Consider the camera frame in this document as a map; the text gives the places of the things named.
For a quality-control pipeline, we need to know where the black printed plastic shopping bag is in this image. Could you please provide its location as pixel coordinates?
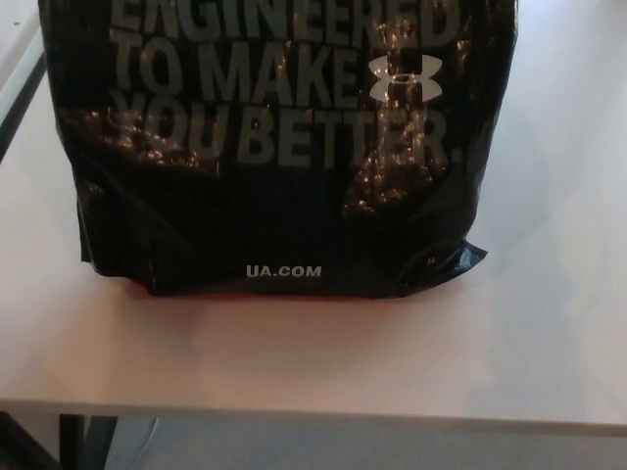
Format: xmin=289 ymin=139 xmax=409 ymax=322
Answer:
xmin=42 ymin=0 xmax=490 ymax=301

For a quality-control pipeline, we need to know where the white neighbouring desk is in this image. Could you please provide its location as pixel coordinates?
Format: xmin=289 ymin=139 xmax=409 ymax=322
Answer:
xmin=0 ymin=0 xmax=51 ymax=165

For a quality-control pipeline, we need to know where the thin white cable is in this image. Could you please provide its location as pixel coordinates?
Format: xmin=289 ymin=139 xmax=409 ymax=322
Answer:
xmin=146 ymin=415 xmax=163 ymax=470

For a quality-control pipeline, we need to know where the black table leg frame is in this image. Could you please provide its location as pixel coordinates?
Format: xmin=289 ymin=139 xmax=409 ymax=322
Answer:
xmin=57 ymin=413 xmax=123 ymax=470

